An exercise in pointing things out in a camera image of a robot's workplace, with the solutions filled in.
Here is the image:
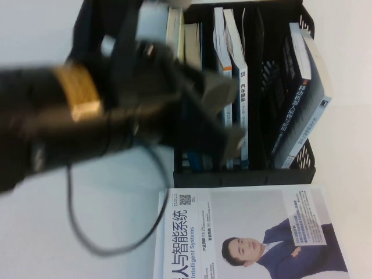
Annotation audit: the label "blue hardcover mechanical design book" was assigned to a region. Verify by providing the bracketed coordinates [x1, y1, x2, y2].
[165, 8, 205, 171]

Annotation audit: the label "white spine automotive book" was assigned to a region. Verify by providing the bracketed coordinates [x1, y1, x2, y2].
[223, 8, 250, 164]

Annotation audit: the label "blue paperback yellowed pages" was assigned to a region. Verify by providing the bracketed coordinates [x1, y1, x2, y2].
[183, 22, 217, 171]

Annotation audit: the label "black plastic book stand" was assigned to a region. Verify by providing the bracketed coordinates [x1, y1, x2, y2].
[167, 0, 317, 188]

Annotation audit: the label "black left camera mount bracket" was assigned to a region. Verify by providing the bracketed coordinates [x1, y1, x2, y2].
[69, 0, 141, 72]

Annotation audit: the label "grey book orange white spine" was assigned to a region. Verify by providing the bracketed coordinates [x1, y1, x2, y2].
[213, 6, 235, 170]

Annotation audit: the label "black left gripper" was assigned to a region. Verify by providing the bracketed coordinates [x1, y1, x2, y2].
[115, 40, 249, 158]

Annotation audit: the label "grey cover light blue spine book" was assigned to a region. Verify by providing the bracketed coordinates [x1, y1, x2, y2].
[278, 30, 334, 170]

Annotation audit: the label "white intelligent systems magazine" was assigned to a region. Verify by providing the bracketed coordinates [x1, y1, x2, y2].
[162, 183, 350, 279]

